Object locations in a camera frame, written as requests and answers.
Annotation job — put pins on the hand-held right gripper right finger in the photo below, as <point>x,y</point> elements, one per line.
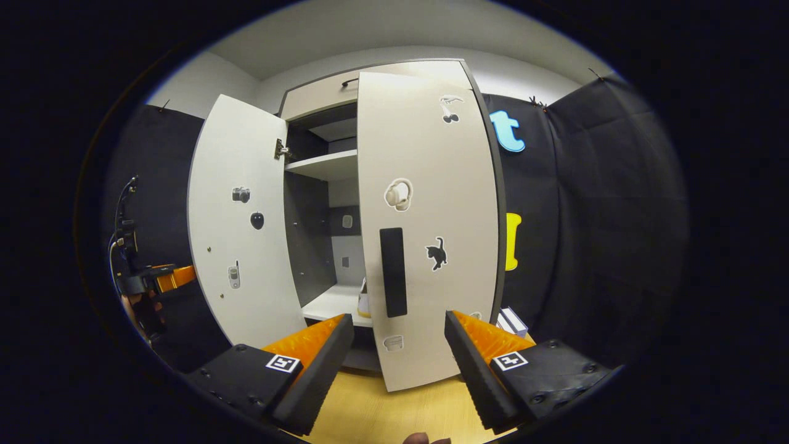
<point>474,376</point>

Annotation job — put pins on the cabinet door with camera sticker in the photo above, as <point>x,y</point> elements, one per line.
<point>246,246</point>

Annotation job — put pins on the brown spine book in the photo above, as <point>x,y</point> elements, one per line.
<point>502,324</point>

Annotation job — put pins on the white and grey shoe cabinet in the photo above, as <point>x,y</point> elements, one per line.
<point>320,166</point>

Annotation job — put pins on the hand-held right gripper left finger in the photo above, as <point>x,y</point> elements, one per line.
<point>320,376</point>

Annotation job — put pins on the beige cabinet drawer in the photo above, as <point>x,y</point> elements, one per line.
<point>320,98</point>

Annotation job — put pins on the cabinet door with cat sticker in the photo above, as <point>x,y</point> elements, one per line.
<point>431,185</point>

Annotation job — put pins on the black backdrop cloth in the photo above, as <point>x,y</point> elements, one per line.
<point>160,185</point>
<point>604,216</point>

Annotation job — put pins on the white shoe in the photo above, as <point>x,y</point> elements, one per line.
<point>364,302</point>

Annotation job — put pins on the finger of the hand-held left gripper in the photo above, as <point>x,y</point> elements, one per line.
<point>179,276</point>

